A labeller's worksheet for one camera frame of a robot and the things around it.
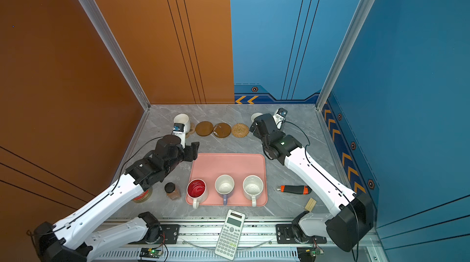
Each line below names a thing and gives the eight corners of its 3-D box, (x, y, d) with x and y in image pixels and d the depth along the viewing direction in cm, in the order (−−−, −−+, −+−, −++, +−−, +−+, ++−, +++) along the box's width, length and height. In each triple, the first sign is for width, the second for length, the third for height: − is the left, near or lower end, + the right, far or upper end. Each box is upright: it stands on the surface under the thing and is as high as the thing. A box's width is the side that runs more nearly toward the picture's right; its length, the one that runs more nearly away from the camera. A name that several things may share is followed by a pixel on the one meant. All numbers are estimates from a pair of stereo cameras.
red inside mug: (187, 210, 81) (183, 204, 74) (192, 185, 88) (188, 179, 81) (206, 210, 81) (203, 204, 74) (209, 185, 88) (206, 179, 81)
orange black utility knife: (276, 192, 86) (277, 190, 84) (276, 186, 88) (276, 184, 86) (310, 194, 85) (312, 192, 83) (309, 188, 87) (310, 185, 85)
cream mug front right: (236, 200, 83) (236, 193, 76) (247, 179, 89) (248, 171, 82) (254, 210, 80) (255, 204, 73) (264, 187, 87) (266, 180, 80)
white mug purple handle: (224, 207, 82) (223, 200, 75) (214, 187, 88) (211, 179, 81) (240, 197, 85) (240, 190, 78) (229, 178, 90) (228, 170, 83)
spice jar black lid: (169, 200, 84) (162, 193, 76) (172, 189, 87) (165, 182, 79) (180, 200, 84) (173, 193, 76) (182, 189, 87) (176, 182, 79)
